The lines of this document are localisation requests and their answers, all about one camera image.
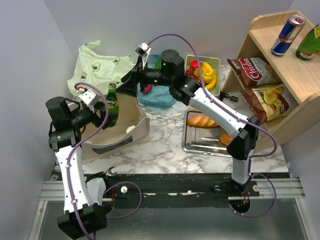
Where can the teal transparent plastic container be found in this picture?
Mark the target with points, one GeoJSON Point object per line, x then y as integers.
{"type": "Point", "coordinates": [159, 97]}

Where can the green bell pepper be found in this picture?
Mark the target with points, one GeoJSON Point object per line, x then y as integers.
{"type": "Point", "coordinates": [158, 64]}

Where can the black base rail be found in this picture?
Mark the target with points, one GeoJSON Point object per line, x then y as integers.
{"type": "Point", "coordinates": [182, 190]}

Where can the purple sweet potato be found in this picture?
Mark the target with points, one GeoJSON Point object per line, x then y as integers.
{"type": "Point", "coordinates": [147, 89]}

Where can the yellow banana bunch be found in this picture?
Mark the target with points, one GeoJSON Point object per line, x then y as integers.
{"type": "Point", "coordinates": [209, 76]}

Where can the red apple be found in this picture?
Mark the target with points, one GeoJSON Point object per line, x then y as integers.
{"type": "Point", "coordinates": [194, 65]}

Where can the snack packet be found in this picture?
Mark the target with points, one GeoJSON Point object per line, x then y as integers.
{"type": "Point", "coordinates": [270, 103]}

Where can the green glass bottle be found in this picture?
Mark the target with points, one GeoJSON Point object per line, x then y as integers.
{"type": "Point", "coordinates": [113, 106]}
{"type": "Point", "coordinates": [310, 45]}

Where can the green plastic grocery bag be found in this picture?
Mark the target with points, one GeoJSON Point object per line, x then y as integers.
{"type": "Point", "coordinates": [98, 70]}

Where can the glazed donut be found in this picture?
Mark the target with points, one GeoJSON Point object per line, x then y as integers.
{"type": "Point", "coordinates": [225, 139]}

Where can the brown chip bag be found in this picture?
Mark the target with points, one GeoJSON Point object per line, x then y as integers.
{"type": "Point", "coordinates": [254, 71]}

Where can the red bull can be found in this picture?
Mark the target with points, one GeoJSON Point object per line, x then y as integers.
{"type": "Point", "coordinates": [288, 34]}

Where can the wooden shelf unit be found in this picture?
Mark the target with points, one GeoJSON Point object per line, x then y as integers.
{"type": "Point", "coordinates": [302, 78]}

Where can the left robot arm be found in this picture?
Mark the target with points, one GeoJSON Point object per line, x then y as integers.
{"type": "Point", "coordinates": [83, 213]}

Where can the pale green plastic basket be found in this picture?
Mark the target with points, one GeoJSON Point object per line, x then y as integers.
{"type": "Point", "coordinates": [215, 64]}

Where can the beige canvas tote bag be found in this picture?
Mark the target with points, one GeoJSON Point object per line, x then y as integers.
{"type": "Point", "coordinates": [132, 127]}

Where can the bread loaf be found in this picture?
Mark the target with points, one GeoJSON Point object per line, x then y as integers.
{"type": "Point", "coordinates": [202, 121]}

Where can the metal tray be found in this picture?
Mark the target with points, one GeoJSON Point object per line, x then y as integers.
{"type": "Point", "coordinates": [204, 141]}

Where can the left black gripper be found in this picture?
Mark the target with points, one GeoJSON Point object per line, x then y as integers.
{"type": "Point", "coordinates": [98, 120]}

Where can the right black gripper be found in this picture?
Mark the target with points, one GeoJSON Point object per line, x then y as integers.
{"type": "Point", "coordinates": [130, 81]}

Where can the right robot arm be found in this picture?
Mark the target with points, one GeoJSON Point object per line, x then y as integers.
{"type": "Point", "coordinates": [185, 89]}

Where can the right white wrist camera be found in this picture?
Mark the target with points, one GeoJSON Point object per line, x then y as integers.
{"type": "Point", "coordinates": [143, 50]}

